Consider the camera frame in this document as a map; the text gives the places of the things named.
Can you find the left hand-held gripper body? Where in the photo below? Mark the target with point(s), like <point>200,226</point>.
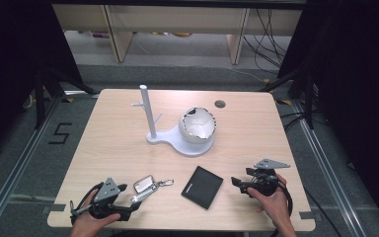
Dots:
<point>106,192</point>

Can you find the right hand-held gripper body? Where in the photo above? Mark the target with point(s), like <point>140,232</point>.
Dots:
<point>265,181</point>

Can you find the person's right hand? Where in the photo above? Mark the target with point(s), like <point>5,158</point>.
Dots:
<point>273,205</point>

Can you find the person's left hand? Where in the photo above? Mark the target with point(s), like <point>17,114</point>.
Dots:
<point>90,225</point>

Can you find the black wallet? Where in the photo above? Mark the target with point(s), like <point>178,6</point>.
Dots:
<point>202,187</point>

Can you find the grey tape strip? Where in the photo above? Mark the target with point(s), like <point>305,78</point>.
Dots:
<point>54,208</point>
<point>307,215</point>

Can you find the white bowl with silver lining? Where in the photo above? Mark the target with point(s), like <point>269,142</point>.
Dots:
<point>197,126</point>

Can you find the yellow black floor tape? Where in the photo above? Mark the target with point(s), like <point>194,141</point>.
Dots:
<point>67,99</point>
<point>284,102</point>

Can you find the white key holder stand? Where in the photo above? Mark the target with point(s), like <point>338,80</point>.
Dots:
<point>150,115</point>

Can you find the black metal stand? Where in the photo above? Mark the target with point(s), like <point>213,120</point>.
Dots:
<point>308,102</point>
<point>40,98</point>

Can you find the black curtain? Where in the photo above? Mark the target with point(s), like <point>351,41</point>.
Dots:
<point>358,82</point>
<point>10,65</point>

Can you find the light wooden desk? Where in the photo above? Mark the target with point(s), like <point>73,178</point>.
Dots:
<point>177,19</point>

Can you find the aluminium floor rail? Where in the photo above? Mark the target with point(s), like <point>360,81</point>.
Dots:
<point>19,168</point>
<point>329,171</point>

